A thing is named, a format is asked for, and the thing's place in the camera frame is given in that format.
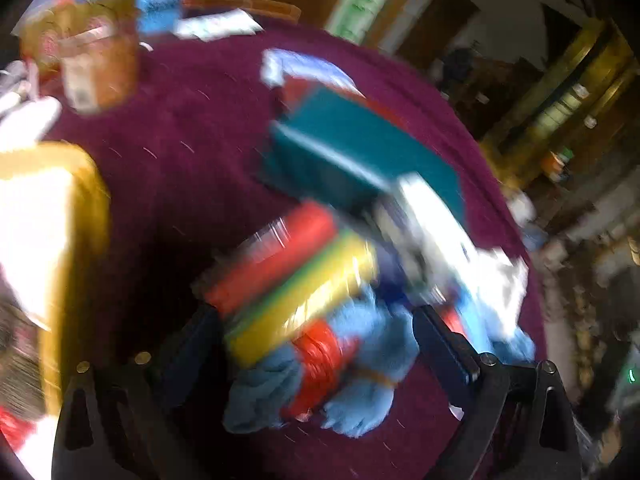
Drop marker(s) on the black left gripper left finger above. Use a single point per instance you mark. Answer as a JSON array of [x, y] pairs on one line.
[[153, 411]]

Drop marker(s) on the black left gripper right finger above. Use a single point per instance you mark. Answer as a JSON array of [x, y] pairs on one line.
[[517, 421]]

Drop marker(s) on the red yellow green sponge pack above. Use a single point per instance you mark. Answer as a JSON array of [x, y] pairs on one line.
[[299, 268]]

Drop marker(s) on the brown fuzzy item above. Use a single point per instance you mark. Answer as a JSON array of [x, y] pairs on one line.
[[21, 383]]

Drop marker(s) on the white crumpled cloth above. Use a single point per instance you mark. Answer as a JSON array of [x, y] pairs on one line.
[[451, 258]]

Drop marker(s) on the blue towel with red band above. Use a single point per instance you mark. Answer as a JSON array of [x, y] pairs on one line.
[[345, 367]]

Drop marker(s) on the yellow cardboard box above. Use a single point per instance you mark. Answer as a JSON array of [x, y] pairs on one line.
[[54, 232]]

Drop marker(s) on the maroon tablecloth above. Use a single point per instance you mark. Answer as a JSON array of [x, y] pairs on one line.
[[180, 160]]

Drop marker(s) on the teal tissue box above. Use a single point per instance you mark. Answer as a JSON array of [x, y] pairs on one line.
[[338, 152]]

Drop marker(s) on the brown snack jar red lid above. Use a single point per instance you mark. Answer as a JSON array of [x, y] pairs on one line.
[[99, 59]]

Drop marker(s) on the blue white tissue packet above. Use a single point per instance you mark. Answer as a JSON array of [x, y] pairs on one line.
[[277, 64]]

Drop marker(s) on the white paper sheet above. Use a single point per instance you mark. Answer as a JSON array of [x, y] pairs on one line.
[[212, 27]]

